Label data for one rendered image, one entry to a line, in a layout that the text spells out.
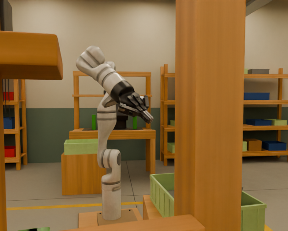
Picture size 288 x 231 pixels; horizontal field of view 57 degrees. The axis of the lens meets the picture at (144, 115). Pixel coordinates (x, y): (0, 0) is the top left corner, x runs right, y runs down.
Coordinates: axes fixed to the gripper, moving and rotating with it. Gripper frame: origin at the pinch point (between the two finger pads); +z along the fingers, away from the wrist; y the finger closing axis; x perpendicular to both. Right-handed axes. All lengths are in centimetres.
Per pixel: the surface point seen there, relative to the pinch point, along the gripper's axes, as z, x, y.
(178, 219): 29.1, -17.8, -29.6
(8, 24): -11.3, -28.1, -37.1
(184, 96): 15.6, -28.5, -19.2
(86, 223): -3, 76, -4
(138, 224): 25.8, -16.8, -34.8
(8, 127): -339, 399, 105
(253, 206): 44, 40, 50
